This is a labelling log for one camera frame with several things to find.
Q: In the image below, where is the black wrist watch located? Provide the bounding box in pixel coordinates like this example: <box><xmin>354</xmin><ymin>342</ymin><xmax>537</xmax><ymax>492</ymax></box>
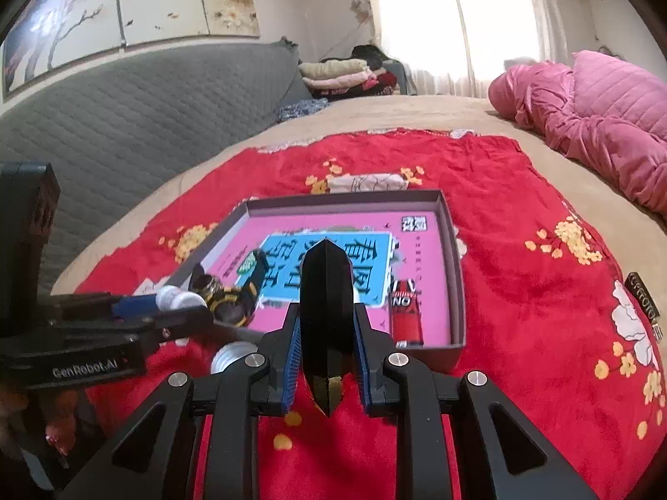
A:
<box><xmin>188</xmin><ymin>263</ymin><xmax>227</xmax><ymax>302</ymax></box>

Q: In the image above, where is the white window curtain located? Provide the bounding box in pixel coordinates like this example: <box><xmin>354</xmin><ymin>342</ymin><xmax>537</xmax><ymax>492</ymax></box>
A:
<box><xmin>339</xmin><ymin>0</ymin><xmax>571</xmax><ymax>99</ymax></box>

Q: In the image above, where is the blue patterned cloth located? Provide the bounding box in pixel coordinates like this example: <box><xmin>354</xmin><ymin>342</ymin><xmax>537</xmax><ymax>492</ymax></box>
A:
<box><xmin>276</xmin><ymin>98</ymin><xmax>330</xmax><ymax>123</ymax></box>

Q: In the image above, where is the blossom wall painting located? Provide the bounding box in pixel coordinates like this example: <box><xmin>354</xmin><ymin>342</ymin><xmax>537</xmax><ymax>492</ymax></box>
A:
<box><xmin>0</xmin><ymin>0</ymin><xmax>261</xmax><ymax>102</ymax></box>

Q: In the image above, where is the stack of folded clothes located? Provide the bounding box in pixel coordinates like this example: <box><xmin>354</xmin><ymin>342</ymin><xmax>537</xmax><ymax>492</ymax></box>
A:
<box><xmin>298</xmin><ymin>44</ymin><xmax>407</xmax><ymax>99</ymax></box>

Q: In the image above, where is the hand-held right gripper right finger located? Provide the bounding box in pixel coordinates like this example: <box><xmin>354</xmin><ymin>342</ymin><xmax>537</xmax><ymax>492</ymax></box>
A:
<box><xmin>356</xmin><ymin>305</ymin><xmax>600</xmax><ymax>500</ymax></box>

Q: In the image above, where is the red black small box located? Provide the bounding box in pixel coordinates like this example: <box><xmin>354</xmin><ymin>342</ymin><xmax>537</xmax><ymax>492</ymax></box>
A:
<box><xmin>390</xmin><ymin>278</ymin><xmax>427</xmax><ymax>349</ymax></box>

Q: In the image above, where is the person's left hand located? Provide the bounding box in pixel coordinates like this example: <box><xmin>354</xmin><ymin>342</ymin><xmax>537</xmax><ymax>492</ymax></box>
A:
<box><xmin>0</xmin><ymin>388</ymin><xmax>74</xmax><ymax>459</ymax></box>

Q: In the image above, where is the white ribbed round object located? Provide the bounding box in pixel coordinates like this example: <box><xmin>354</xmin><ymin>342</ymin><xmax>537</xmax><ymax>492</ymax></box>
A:
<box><xmin>210</xmin><ymin>340</ymin><xmax>262</xmax><ymax>376</ymax></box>

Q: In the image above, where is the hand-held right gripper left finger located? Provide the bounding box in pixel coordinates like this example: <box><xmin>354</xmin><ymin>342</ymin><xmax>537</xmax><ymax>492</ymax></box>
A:
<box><xmin>60</xmin><ymin>317</ymin><xmax>303</xmax><ymax>500</ymax></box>

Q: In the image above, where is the grey quilted headboard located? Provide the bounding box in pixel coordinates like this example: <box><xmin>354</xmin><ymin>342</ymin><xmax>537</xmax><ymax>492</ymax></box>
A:
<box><xmin>0</xmin><ymin>37</ymin><xmax>313</xmax><ymax>293</ymax></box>

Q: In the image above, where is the yellow black tape measure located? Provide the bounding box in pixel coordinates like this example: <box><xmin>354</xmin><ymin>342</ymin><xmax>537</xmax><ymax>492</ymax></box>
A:
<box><xmin>207</xmin><ymin>249</ymin><xmax>268</xmax><ymax>330</ymax></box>

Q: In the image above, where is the beige bedsheet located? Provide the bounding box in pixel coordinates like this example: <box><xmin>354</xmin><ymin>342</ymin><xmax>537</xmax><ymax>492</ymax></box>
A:
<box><xmin>49</xmin><ymin>95</ymin><xmax>667</xmax><ymax>303</ymax></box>

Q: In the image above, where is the red floral blanket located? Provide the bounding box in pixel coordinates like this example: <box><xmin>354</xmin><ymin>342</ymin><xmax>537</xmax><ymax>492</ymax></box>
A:
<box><xmin>73</xmin><ymin>129</ymin><xmax>667</xmax><ymax>500</ymax></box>

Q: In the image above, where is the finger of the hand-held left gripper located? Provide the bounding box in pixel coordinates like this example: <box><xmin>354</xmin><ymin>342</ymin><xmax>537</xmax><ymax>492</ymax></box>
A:
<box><xmin>122</xmin><ymin>305</ymin><xmax>264</xmax><ymax>349</ymax></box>
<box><xmin>36</xmin><ymin>293</ymin><xmax>161</xmax><ymax>325</ymax></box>

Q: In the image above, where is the grey cardboard box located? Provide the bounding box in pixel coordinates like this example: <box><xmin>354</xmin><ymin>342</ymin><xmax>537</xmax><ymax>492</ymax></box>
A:
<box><xmin>174</xmin><ymin>188</ymin><xmax>467</xmax><ymax>364</ymax></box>

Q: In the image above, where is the black pointed tool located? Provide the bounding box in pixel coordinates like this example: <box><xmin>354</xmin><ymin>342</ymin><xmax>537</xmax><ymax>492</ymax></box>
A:
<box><xmin>301</xmin><ymin>236</ymin><xmax>357</xmax><ymax>418</ymax></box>

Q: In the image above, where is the pink quilted jacket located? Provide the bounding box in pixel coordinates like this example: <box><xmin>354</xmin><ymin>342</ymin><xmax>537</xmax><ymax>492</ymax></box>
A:
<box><xmin>489</xmin><ymin>50</ymin><xmax>667</xmax><ymax>217</ymax></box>

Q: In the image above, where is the pink blue book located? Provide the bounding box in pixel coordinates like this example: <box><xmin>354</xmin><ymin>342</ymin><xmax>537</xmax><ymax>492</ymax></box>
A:
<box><xmin>201</xmin><ymin>211</ymin><xmax>453</xmax><ymax>347</ymax></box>

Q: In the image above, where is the black gold hair clip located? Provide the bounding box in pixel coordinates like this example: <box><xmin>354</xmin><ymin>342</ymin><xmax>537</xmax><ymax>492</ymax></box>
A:
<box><xmin>624</xmin><ymin>271</ymin><xmax>664</xmax><ymax>340</ymax></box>

